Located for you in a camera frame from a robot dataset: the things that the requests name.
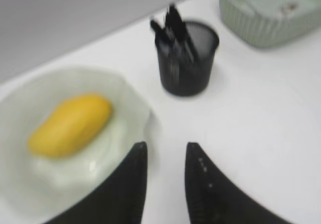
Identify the light green plastic basket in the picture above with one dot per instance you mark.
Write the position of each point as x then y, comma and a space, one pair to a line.
270, 23

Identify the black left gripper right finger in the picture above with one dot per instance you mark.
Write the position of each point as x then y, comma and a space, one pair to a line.
212, 198

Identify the black mesh pen holder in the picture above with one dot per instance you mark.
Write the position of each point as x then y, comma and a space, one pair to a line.
177, 74

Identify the frosted green wavy glass plate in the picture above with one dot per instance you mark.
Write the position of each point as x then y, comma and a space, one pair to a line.
36, 189

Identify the yellow mango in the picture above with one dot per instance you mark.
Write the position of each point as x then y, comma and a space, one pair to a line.
71, 126

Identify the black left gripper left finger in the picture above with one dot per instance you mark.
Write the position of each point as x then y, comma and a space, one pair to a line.
119, 199

